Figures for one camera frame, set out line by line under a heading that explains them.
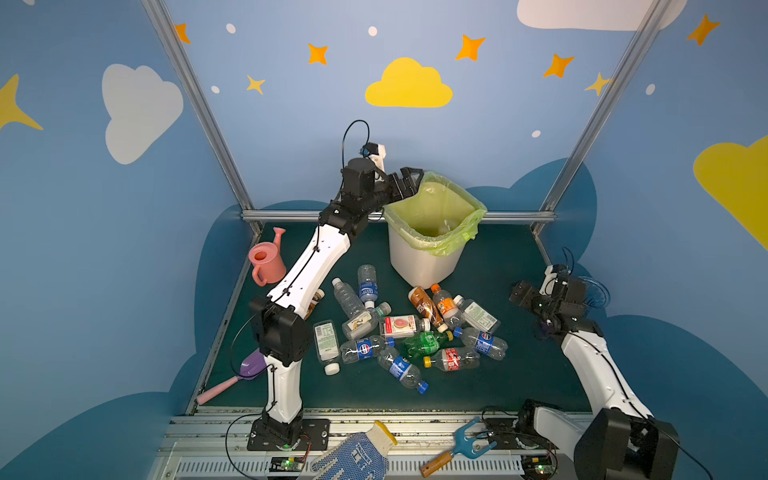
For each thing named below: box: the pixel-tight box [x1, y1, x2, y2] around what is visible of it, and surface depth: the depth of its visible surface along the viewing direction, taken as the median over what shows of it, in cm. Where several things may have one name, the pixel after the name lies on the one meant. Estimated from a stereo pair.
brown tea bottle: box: [408, 286, 448, 333], surface depth 95 cm
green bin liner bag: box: [383, 172, 487, 257], surface depth 90 cm
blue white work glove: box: [310, 421, 398, 480], surface depth 72 cm
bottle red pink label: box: [379, 315, 431, 338], surface depth 92 cm
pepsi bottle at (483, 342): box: [453, 327, 508, 361], surface depth 88 cm
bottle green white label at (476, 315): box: [452, 294, 501, 334], surface depth 95 cm
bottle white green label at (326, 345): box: [313, 319, 340, 376], surface depth 88 cm
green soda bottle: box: [400, 331, 454, 359], surface depth 88 cm
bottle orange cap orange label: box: [430, 284, 465, 330], surface depth 95 cm
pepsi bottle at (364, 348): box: [340, 335, 386, 364], surface depth 86 cm
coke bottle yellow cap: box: [423, 348, 481, 371], surface depth 85 cm
